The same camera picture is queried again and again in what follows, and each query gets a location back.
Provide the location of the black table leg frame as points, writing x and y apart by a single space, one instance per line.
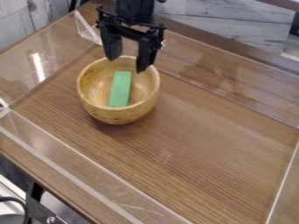
39 214

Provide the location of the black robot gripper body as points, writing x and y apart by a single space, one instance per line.
131 19

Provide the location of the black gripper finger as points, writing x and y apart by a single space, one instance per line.
113 43
146 54

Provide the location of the clear acrylic corner bracket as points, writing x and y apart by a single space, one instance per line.
86 30

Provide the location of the green rectangular block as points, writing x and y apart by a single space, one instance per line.
121 89

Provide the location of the brown wooden bowl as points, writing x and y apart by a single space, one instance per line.
94 85

